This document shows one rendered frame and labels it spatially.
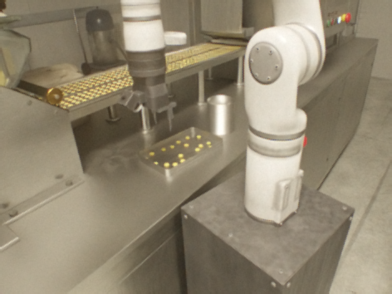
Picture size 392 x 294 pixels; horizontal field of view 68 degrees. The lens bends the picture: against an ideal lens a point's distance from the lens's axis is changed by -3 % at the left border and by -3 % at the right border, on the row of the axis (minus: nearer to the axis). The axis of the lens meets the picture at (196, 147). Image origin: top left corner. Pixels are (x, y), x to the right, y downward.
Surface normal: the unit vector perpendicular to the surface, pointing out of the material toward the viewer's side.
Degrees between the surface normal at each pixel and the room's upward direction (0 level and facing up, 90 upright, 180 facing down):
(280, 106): 92
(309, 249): 0
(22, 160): 90
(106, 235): 0
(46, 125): 90
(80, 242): 0
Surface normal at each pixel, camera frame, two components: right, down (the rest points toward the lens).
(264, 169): -0.51, 0.43
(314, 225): -0.04, -0.88
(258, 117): -0.77, 0.31
